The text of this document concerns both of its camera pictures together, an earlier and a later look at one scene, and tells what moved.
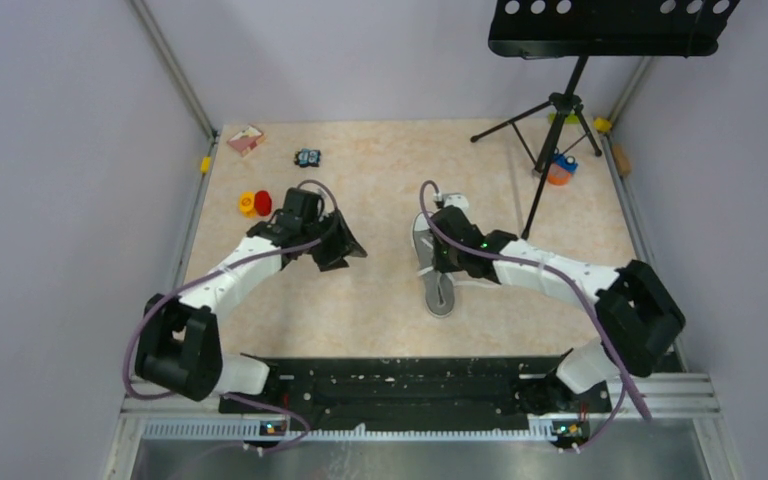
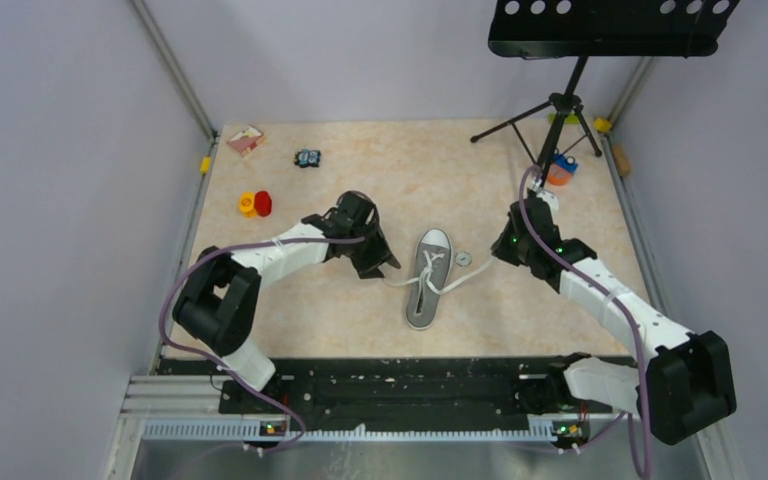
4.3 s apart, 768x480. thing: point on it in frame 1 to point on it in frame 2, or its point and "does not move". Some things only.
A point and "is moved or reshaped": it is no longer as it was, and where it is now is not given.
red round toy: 263,202 does not move
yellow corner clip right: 602,124 does not move
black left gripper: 343,243 to 381,253
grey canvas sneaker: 439,289 is moved or reshaped
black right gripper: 439,263 to 500,248
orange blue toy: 560,171 does not move
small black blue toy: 307,158 does not move
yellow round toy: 247,204 does not move
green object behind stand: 570,119 does not move
